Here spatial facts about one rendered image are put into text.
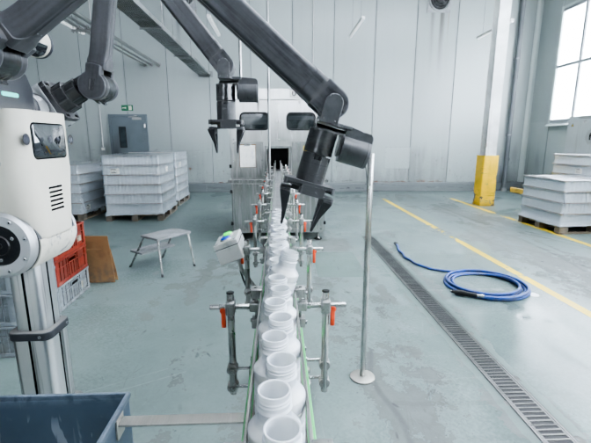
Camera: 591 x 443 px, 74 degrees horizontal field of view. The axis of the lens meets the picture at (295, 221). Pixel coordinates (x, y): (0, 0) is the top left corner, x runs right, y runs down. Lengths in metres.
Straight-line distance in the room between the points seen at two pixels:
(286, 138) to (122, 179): 3.31
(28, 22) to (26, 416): 0.73
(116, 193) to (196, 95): 4.57
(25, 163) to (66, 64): 11.37
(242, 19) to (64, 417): 0.82
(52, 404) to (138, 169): 6.64
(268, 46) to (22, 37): 0.44
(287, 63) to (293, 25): 10.61
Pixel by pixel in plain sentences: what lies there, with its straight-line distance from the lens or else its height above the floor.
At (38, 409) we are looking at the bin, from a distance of 0.97.
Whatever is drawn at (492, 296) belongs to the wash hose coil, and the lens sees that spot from 3.98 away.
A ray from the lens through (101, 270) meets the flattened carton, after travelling 4.44.
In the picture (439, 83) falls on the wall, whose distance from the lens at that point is 11.94.
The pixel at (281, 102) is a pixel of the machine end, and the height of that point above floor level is 1.92.
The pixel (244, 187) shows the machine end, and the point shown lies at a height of 0.77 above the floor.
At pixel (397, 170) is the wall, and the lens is 11.53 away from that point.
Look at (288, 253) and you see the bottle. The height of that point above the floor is 1.20.
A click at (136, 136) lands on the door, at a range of 11.59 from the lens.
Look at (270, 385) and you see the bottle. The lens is 0.48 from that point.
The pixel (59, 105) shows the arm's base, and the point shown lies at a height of 1.52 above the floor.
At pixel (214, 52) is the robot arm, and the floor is 1.68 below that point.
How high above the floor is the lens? 1.43
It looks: 12 degrees down
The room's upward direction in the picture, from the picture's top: straight up
